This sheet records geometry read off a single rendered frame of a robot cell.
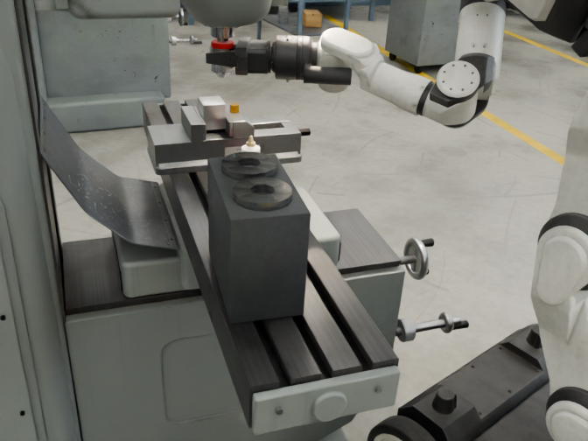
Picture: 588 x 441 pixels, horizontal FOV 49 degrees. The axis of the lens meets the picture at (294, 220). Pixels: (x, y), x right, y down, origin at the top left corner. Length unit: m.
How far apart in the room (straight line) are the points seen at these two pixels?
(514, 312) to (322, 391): 1.99
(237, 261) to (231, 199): 0.09
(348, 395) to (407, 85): 0.61
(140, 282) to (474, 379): 0.78
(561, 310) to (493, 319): 1.53
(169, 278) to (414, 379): 1.25
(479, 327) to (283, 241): 1.85
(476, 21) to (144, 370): 1.02
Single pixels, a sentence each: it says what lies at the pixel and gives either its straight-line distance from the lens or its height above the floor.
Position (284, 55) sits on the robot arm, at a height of 1.26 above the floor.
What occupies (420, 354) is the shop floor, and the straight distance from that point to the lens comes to 2.53.
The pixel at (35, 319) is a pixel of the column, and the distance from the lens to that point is 1.37.
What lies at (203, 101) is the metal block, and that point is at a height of 1.11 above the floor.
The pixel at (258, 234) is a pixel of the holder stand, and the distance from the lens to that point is 0.94.
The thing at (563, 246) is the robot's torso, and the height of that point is 1.04.
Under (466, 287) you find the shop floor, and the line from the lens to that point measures 2.96.
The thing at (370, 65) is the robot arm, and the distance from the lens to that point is 1.30.
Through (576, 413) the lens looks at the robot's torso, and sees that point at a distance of 1.37.
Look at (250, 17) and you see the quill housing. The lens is 1.30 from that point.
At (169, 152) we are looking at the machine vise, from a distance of 1.49.
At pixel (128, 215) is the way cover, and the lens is 1.44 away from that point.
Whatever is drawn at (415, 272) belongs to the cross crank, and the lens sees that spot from 1.81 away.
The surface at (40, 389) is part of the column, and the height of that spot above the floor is 0.62.
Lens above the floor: 1.60
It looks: 29 degrees down
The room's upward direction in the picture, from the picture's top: 3 degrees clockwise
